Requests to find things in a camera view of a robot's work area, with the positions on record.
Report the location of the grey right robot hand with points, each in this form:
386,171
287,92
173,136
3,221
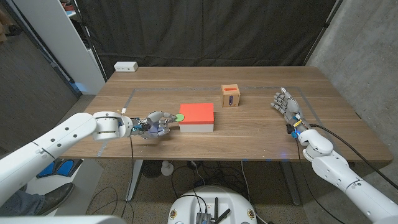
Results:
292,109

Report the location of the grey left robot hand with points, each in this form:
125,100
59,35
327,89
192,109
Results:
154,126

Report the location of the green round coin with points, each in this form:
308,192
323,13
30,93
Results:
180,118

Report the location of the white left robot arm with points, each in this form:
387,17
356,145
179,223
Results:
62,133

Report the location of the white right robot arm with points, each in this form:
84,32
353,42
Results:
339,171

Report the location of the red box with white base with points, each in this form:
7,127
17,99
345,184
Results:
197,113

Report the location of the wooden box with slot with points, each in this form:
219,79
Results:
230,96

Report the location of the white power outlet box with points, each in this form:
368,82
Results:
126,66

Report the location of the grey electronics box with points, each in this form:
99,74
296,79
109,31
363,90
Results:
202,218

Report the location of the dark round fan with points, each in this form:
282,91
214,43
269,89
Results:
152,169

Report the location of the white table leg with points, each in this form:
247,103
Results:
134,180

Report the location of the grey table leg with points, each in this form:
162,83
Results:
290,186

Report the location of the white floor platform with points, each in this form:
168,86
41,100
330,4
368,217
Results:
87,174

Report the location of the white robot torso base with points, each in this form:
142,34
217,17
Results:
186,208

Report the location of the blue foot pedal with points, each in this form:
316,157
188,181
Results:
65,168

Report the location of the black antenna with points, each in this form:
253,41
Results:
223,216
215,208

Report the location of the black fabric mat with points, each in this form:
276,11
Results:
202,31

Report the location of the dark leather shoe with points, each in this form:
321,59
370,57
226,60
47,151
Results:
57,196

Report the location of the white cabinet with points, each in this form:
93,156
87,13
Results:
62,37

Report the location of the blue jeans leg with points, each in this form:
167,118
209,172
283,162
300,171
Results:
21,203

